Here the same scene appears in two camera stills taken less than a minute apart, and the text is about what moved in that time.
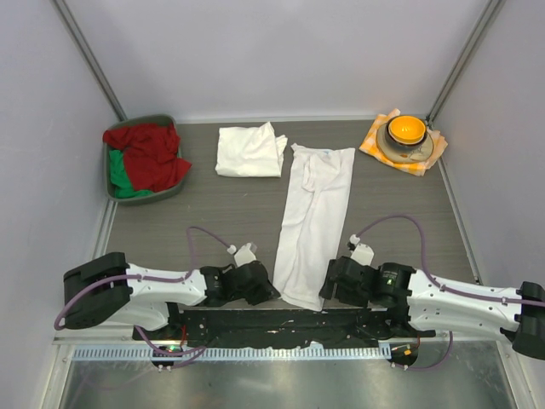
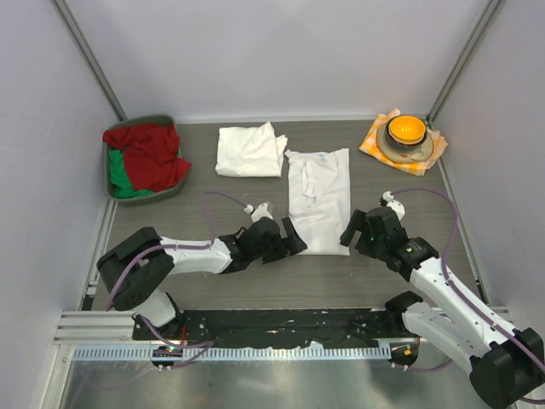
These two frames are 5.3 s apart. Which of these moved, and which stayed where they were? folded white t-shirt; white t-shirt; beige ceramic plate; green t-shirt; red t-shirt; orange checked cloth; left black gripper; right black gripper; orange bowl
Moved: left black gripper; right black gripper; white t-shirt
Stayed: orange bowl; green t-shirt; red t-shirt; folded white t-shirt; beige ceramic plate; orange checked cloth
